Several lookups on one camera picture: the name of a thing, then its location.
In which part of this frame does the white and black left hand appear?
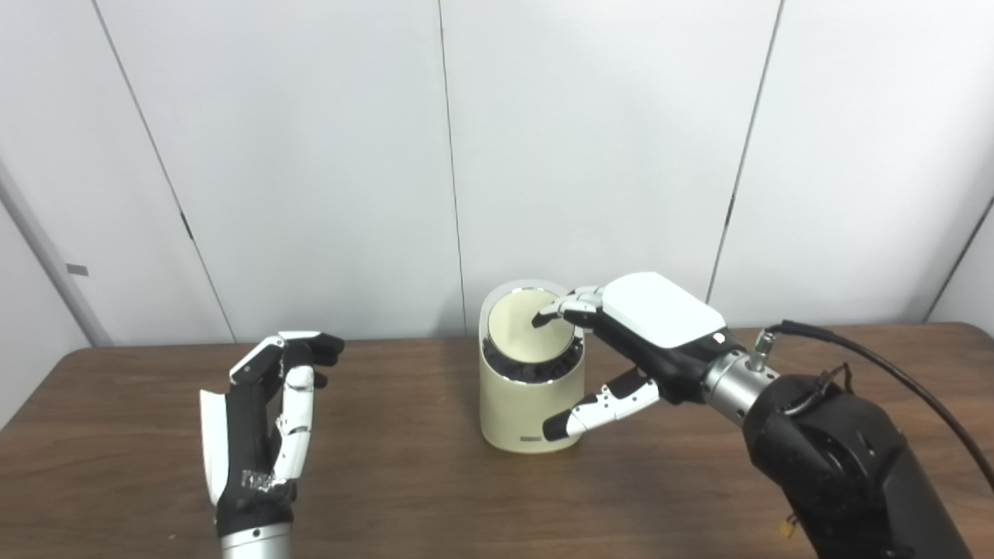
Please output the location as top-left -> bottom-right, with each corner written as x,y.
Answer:
200,332 -> 345,538

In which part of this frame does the white and black right hand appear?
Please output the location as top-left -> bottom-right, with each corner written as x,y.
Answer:
531,272 -> 748,443

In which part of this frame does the round cream bin lid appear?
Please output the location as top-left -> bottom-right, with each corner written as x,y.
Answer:
487,289 -> 576,364

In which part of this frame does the cream-colored cylindrical bin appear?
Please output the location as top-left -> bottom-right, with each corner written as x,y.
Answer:
478,279 -> 587,453

